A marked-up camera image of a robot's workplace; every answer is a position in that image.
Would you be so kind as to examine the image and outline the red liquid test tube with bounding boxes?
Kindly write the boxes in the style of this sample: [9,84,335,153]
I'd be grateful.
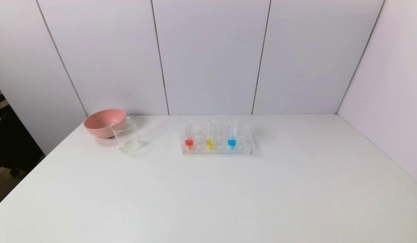
[185,120,195,150]

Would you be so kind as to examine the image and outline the clear glass beaker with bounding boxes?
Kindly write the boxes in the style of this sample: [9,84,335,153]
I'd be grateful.
[110,116,142,153]

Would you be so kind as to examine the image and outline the pink bowl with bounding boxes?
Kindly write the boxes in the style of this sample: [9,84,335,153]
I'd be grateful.
[84,109,126,139]

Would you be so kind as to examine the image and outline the clear acrylic test tube rack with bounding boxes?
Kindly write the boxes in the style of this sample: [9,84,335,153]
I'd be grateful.
[180,123,253,156]

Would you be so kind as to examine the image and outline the clear graduated plastic test tube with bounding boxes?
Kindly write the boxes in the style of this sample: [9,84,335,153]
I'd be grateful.
[206,119,216,150]
[228,119,238,150]

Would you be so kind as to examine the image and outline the black office chair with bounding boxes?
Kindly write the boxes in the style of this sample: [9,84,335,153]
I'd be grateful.
[0,88,45,178]

